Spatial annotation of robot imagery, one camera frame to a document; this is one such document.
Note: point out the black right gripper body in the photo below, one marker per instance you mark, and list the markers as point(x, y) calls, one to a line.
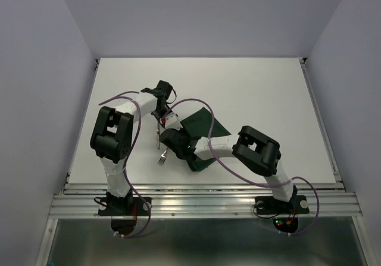
point(182, 132)

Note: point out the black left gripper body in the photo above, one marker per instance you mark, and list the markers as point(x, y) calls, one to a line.
point(159, 113)

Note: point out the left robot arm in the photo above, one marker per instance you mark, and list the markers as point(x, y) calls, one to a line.
point(112, 137)

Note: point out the silver fork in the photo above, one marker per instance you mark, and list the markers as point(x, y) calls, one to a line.
point(163, 157)

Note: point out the silver table knife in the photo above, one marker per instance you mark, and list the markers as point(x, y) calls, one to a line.
point(157, 138)

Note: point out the aluminium frame rail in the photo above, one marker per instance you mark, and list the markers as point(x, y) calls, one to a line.
point(209, 224)

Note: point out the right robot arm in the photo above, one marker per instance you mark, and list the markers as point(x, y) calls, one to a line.
point(257, 152)

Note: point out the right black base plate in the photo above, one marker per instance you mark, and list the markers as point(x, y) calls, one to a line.
point(268, 205)

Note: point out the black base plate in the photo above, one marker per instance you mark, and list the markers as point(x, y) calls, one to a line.
point(268, 205)
point(138, 208)

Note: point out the dark green cloth napkin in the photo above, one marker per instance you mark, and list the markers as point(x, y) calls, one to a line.
point(198, 125)

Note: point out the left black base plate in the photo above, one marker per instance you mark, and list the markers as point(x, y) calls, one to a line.
point(138, 208)

